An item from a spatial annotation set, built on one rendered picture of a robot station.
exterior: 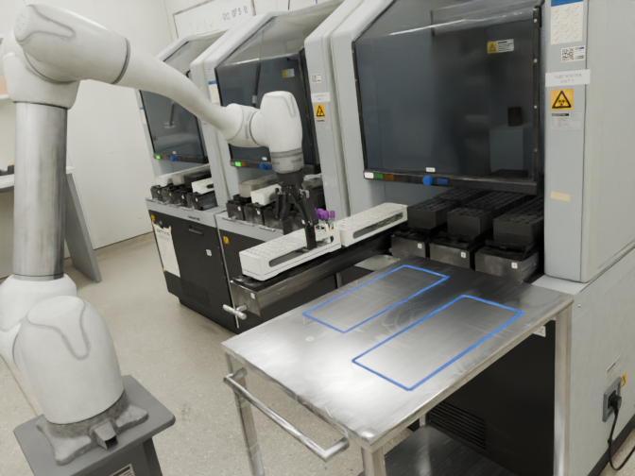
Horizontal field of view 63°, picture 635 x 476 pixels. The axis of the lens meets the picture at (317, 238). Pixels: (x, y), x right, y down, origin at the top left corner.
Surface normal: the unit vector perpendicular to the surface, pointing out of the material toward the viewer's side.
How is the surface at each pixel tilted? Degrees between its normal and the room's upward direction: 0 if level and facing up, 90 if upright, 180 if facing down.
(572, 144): 90
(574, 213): 90
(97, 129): 90
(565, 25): 90
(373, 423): 0
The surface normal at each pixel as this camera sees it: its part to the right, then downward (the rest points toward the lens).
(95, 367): 0.84, 0.00
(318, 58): -0.75, 0.30
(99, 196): 0.65, 0.15
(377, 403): -0.13, -0.94
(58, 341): 0.31, -0.08
